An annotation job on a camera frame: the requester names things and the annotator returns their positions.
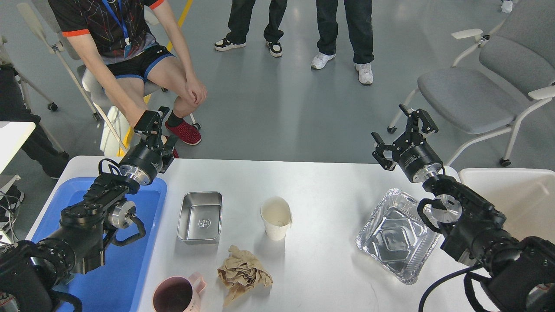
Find aluminium foil tray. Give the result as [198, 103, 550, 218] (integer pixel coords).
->
[355, 189, 440, 285]

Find person in black trousers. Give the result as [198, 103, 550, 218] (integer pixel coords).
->
[0, 65, 68, 179]

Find white paper cup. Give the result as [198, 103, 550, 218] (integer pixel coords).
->
[260, 197, 293, 241]

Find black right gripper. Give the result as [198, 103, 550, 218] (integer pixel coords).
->
[372, 104, 443, 182]

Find seated person black shirt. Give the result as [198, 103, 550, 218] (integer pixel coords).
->
[47, 0, 208, 159]

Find pink ribbed mug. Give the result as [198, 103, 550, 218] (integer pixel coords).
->
[152, 272, 206, 312]

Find crumpled brown paper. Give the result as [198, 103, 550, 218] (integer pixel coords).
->
[217, 245, 273, 307]

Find standing person black white sneakers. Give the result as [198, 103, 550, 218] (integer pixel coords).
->
[214, 0, 288, 58]

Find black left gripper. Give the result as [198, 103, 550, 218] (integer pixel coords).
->
[118, 110, 179, 185]

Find blue plastic tray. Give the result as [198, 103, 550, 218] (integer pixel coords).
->
[31, 177, 168, 312]

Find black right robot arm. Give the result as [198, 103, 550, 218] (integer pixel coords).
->
[372, 104, 555, 312]

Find stainless steel rectangular container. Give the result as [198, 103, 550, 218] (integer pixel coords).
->
[177, 192, 222, 245]

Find white side table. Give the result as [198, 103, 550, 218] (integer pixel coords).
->
[0, 121, 36, 172]

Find grey office chair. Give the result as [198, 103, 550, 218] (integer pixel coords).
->
[404, 0, 555, 167]

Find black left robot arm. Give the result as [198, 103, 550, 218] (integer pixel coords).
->
[0, 106, 177, 312]

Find white plastic bin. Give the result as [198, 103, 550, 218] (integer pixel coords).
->
[459, 168, 555, 243]

